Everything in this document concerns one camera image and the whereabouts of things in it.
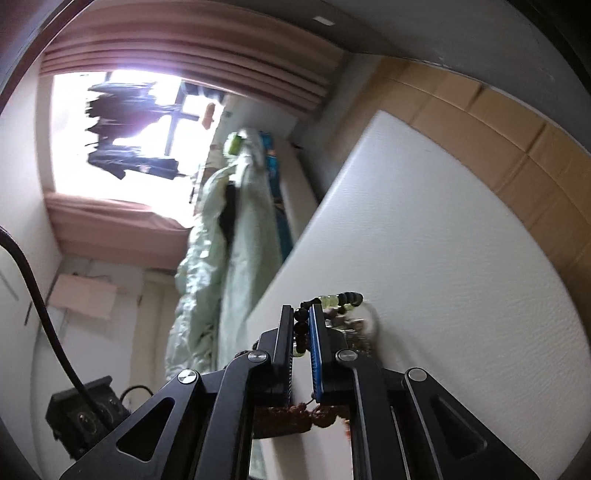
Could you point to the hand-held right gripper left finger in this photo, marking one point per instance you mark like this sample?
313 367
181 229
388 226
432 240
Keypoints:
287 364

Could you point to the light green quilt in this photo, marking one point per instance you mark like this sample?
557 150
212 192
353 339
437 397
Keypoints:
217 258

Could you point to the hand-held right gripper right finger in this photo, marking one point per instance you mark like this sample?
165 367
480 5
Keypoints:
316 355

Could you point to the dark hanging clothes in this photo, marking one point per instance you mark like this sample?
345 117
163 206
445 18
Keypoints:
124 134

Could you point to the pink curtain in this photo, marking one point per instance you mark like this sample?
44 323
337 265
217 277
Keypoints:
184 69

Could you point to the small cardboard piece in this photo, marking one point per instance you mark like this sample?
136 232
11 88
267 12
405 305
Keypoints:
83 295

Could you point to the black power strip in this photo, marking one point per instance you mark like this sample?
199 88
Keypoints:
85 417

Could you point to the white foam board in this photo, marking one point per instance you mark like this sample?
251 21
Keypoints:
415 258

